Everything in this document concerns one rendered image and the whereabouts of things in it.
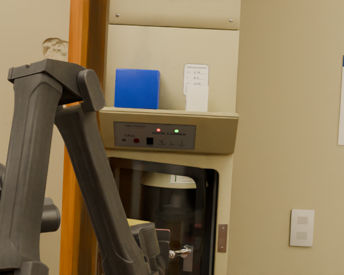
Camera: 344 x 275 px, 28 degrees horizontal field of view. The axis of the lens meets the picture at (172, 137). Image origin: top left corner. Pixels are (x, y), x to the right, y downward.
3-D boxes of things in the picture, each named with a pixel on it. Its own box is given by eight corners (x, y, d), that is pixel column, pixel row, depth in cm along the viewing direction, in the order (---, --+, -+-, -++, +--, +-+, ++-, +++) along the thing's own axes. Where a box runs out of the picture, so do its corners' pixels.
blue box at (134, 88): (117, 107, 167) (119, 70, 166) (158, 109, 167) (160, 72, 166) (113, 107, 157) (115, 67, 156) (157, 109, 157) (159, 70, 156)
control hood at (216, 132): (101, 147, 168) (103, 106, 168) (233, 153, 168) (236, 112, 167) (96, 150, 157) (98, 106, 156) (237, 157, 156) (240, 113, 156)
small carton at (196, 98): (185, 110, 164) (186, 85, 164) (206, 111, 164) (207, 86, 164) (185, 111, 159) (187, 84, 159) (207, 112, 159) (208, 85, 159)
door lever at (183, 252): (156, 251, 157) (156, 239, 156) (188, 258, 151) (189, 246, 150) (140, 254, 152) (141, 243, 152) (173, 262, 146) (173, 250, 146)
